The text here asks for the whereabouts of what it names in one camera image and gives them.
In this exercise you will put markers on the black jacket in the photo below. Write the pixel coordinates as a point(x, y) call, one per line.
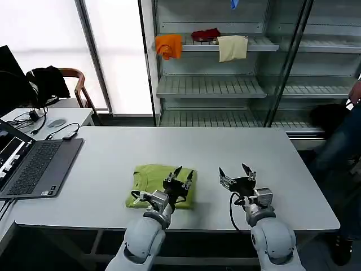
point(50, 82)

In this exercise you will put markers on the black power adapter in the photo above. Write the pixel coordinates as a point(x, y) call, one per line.
point(34, 116)

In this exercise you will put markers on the brown wooden chair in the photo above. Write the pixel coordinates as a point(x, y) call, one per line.
point(80, 90)

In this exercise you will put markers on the small white desk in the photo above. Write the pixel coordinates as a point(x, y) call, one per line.
point(73, 115)

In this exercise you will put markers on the grey metal shelf rack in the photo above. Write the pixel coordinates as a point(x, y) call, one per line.
point(211, 87)

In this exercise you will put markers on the grey window frame post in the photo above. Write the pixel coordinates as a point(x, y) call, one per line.
point(94, 56)

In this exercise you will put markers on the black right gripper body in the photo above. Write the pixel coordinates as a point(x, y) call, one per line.
point(242, 186)

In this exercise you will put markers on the grey computer mouse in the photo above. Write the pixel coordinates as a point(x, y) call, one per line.
point(56, 123)

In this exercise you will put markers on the person's hand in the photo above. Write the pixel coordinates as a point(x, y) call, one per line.
point(356, 91)

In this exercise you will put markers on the green t-shirt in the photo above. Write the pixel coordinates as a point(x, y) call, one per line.
point(149, 176)

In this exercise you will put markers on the grey laptop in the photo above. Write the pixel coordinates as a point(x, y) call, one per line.
point(39, 166)

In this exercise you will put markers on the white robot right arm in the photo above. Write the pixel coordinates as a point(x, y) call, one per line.
point(273, 237)

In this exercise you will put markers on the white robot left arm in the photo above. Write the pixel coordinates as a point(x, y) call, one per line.
point(144, 234)

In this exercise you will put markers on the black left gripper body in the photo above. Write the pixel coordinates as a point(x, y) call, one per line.
point(176, 190)

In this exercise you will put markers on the black bag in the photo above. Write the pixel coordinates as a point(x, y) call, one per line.
point(328, 117)

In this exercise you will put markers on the person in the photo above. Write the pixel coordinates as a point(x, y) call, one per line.
point(341, 158)

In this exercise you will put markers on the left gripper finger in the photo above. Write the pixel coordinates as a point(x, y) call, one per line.
point(172, 176)
point(188, 182)

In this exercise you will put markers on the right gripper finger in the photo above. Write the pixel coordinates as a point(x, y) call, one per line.
point(250, 174)
point(226, 182)

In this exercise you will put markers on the black monitor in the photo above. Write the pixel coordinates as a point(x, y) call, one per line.
point(11, 84)

